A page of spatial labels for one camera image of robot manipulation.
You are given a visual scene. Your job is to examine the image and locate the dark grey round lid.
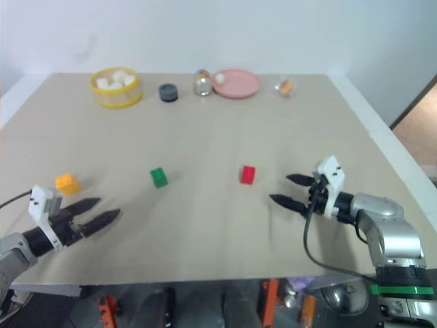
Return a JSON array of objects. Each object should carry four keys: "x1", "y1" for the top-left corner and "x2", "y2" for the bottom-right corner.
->
[{"x1": 158, "y1": 83, "x2": 179, "y2": 103}]

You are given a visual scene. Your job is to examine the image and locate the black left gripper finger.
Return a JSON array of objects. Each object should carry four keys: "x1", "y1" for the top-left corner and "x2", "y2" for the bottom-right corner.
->
[
  {"x1": 79, "y1": 208, "x2": 122, "y2": 238},
  {"x1": 66, "y1": 197, "x2": 102, "y2": 217}
]

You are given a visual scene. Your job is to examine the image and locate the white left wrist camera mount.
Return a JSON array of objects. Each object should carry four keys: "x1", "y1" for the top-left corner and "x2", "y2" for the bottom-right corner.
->
[{"x1": 27, "y1": 185, "x2": 65, "y2": 252}]

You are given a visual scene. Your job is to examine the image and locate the yellow toy block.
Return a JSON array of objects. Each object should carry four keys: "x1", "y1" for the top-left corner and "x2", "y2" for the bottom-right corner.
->
[{"x1": 55, "y1": 174, "x2": 82, "y2": 197}]

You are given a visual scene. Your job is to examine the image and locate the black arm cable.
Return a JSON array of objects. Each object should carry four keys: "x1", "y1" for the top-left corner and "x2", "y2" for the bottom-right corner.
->
[
  {"x1": 303, "y1": 177, "x2": 380, "y2": 283},
  {"x1": 0, "y1": 191, "x2": 32, "y2": 209}
]

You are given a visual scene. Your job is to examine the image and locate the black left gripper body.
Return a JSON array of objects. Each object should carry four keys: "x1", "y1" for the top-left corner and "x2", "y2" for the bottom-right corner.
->
[{"x1": 50, "y1": 208, "x2": 85, "y2": 248}]

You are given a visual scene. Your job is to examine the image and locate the clear cup with snack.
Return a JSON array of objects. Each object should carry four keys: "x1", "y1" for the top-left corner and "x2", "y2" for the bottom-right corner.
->
[{"x1": 273, "y1": 77, "x2": 296, "y2": 98}]

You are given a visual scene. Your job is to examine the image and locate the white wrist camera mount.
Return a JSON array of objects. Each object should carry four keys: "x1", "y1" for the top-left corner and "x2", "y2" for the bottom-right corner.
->
[
  {"x1": 27, "y1": 185, "x2": 65, "y2": 252},
  {"x1": 312, "y1": 155, "x2": 348, "y2": 218}
]

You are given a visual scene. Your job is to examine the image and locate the red toy block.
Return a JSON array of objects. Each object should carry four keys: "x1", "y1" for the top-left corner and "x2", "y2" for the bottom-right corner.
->
[{"x1": 239, "y1": 165, "x2": 257, "y2": 186}]

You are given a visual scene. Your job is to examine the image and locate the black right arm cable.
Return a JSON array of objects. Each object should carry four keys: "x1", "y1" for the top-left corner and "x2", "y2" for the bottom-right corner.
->
[{"x1": 303, "y1": 177, "x2": 380, "y2": 283}]

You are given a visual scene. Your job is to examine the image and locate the purple crumpled bag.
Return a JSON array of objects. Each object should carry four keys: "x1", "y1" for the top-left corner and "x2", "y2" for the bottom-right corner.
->
[{"x1": 288, "y1": 276, "x2": 315, "y2": 293}]

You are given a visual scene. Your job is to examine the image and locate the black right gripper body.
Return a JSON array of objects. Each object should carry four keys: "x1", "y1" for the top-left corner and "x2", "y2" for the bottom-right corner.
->
[{"x1": 305, "y1": 176, "x2": 329, "y2": 216}]

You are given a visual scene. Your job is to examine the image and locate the glass jar with candies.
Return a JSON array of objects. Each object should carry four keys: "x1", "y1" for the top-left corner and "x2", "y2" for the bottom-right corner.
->
[{"x1": 193, "y1": 68, "x2": 212, "y2": 97}]

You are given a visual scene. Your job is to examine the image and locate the green toy block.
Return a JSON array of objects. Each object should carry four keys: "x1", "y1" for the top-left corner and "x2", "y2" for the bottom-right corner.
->
[{"x1": 149, "y1": 167, "x2": 169, "y2": 189}]

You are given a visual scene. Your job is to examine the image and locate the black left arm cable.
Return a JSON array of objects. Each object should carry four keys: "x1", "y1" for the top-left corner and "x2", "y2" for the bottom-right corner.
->
[{"x1": 0, "y1": 191, "x2": 32, "y2": 209}]

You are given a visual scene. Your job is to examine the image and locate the shiny metal dome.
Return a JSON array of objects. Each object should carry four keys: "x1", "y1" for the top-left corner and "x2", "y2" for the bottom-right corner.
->
[{"x1": 312, "y1": 275, "x2": 369, "y2": 317}]

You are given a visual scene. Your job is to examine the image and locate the beige table cloth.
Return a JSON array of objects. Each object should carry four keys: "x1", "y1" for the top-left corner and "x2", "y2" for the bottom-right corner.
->
[{"x1": 0, "y1": 72, "x2": 397, "y2": 285}]

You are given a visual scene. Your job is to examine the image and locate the yellow rimmed round basket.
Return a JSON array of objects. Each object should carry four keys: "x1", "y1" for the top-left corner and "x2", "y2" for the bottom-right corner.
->
[{"x1": 89, "y1": 66, "x2": 143, "y2": 109}]

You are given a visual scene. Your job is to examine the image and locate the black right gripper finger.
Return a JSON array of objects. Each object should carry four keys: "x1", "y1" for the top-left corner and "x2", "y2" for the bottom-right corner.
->
[
  {"x1": 269, "y1": 193, "x2": 307, "y2": 216},
  {"x1": 285, "y1": 174, "x2": 315, "y2": 187}
]

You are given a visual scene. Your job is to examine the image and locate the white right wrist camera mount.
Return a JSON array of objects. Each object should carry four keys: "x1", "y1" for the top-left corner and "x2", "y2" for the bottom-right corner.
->
[{"x1": 312, "y1": 155, "x2": 348, "y2": 218}]

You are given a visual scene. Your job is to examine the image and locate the pink plate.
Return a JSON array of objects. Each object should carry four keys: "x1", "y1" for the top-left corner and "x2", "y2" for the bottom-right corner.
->
[{"x1": 210, "y1": 68, "x2": 262, "y2": 100}]

